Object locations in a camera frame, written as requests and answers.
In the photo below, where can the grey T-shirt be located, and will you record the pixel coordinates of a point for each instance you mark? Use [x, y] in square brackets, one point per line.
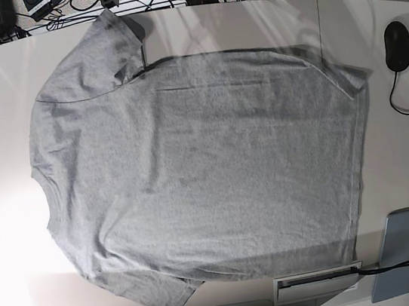
[234, 165]

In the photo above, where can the black computer mouse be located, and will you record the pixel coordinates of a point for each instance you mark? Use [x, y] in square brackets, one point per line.
[396, 42]

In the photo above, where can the black device with label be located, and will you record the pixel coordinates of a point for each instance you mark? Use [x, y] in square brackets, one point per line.
[38, 9]

